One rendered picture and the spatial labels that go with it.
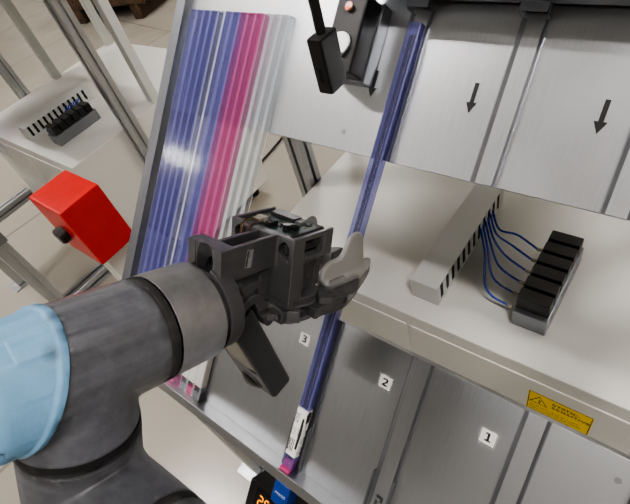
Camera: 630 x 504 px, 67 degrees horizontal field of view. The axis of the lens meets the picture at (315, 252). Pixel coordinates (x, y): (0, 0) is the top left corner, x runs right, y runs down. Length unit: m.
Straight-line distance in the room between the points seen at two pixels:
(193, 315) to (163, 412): 1.33
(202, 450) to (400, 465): 1.05
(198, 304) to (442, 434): 0.29
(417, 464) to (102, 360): 0.34
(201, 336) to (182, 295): 0.03
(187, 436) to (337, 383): 1.05
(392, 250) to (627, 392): 0.42
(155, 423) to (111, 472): 1.31
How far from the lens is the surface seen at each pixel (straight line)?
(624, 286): 0.87
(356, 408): 0.55
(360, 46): 0.52
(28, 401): 0.28
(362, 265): 0.48
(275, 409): 0.62
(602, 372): 0.78
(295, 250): 0.37
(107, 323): 0.30
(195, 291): 0.33
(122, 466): 0.34
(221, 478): 1.47
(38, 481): 0.34
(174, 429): 1.60
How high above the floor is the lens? 1.29
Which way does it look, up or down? 46 degrees down
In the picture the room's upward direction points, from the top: 20 degrees counter-clockwise
